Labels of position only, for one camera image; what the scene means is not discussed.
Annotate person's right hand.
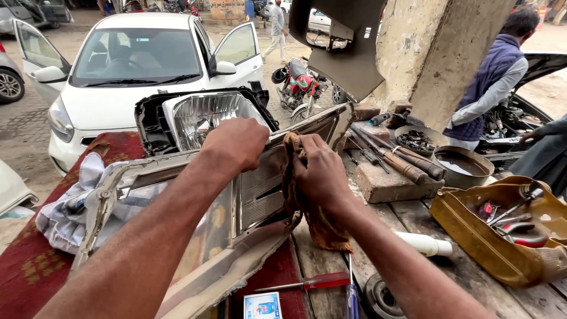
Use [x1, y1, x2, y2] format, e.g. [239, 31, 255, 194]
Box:
[293, 134, 355, 211]

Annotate person's left hand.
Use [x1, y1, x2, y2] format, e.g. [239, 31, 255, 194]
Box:
[199, 117, 271, 174]

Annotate clear headlight lens cover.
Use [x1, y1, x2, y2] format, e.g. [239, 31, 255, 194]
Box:
[71, 102, 358, 319]

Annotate brown rag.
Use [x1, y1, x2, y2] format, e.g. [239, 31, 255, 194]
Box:
[281, 131, 355, 254]

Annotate red motorcycle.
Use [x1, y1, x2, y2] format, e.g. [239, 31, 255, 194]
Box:
[271, 56, 334, 126]

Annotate black headlight housing chrome reflector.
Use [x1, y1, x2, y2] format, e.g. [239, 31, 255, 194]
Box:
[134, 86, 281, 157]

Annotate thin metal tool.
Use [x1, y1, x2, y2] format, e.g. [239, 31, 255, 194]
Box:
[345, 136, 391, 174]

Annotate reddish brick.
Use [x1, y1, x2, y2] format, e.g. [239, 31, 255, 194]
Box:
[353, 102, 382, 122]

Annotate black power tool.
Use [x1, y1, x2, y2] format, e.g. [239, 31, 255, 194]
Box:
[369, 110, 427, 130]

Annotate grey brick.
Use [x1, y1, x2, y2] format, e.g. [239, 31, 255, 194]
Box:
[356, 161, 446, 204]

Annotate grey hanging bumper part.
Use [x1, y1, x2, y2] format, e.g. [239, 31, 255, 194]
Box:
[288, 0, 389, 104]

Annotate metal bowl of bolts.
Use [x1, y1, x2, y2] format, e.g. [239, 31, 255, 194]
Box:
[393, 125, 451, 157]

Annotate white background car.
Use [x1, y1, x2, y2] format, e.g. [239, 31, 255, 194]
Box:
[307, 7, 333, 34]

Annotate tan signboard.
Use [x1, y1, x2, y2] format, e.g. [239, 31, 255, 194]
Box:
[208, 0, 247, 20]

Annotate white hatchback car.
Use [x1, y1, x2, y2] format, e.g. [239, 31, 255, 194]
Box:
[12, 12, 265, 176]

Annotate white plastic bottle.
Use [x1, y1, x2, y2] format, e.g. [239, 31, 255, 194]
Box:
[393, 231, 454, 258]

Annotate parked motorcycles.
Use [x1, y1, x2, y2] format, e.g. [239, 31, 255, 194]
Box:
[121, 0, 203, 21]

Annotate metal bowl of liquid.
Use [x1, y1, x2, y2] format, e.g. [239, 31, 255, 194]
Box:
[431, 145, 496, 190]

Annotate concrete pillar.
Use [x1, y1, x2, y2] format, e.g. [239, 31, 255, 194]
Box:
[372, 0, 518, 133]

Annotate small blue white box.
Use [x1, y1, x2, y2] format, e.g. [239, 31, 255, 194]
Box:
[243, 291, 284, 319]

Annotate black round part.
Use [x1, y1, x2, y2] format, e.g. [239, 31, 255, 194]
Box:
[361, 273, 407, 319]

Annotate yellow cut canister tray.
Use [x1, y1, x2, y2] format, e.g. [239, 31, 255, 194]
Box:
[429, 175, 567, 289]

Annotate car with open hood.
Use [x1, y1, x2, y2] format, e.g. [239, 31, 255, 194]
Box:
[475, 52, 567, 174]

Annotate white crumpled cloth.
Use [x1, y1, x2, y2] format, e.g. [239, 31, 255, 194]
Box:
[35, 152, 209, 256]

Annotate long metal screwdriver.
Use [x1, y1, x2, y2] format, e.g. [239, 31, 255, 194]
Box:
[486, 188, 545, 227]

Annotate dark car with open door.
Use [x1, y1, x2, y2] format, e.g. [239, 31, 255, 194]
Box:
[0, 0, 74, 36]

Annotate white body panel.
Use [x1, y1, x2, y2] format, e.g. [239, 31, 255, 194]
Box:
[0, 159, 40, 219]

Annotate grey car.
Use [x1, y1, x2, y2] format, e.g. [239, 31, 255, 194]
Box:
[0, 41, 26, 105]

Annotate red patterned carpet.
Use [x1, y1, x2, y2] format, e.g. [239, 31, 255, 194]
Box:
[0, 131, 313, 319]

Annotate red-handled screwdriver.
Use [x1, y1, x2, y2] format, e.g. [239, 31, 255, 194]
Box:
[254, 271, 351, 293]

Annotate blue-handled screwdriver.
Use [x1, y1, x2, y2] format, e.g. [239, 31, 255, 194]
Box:
[345, 253, 361, 319]

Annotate red-handled pliers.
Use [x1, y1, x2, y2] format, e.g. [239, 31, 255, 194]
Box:
[494, 221, 550, 249]

